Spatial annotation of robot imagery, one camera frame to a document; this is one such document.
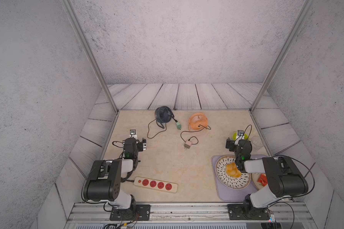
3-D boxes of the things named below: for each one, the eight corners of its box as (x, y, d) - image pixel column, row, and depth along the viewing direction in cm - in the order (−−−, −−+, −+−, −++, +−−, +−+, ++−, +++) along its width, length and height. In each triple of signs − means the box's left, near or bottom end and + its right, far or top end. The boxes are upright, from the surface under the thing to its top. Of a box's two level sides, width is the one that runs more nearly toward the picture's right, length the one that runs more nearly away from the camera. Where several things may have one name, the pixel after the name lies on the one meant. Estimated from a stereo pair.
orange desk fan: (188, 132, 108) (189, 120, 98) (188, 124, 113) (189, 112, 103) (205, 132, 108) (207, 120, 98) (203, 124, 113) (206, 112, 103)
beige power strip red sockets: (133, 185, 83) (132, 184, 82) (135, 177, 86) (135, 176, 85) (177, 193, 81) (176, 191, 79) (178, 184, 84) (178, 183, 82)
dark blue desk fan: (152, 122, 113) (150, 113, 105) (163, 112, 121) (162, 103, 113) (163, 128, 109) (162, 119, 102) (173, 117, 117) (173, 108, 109)
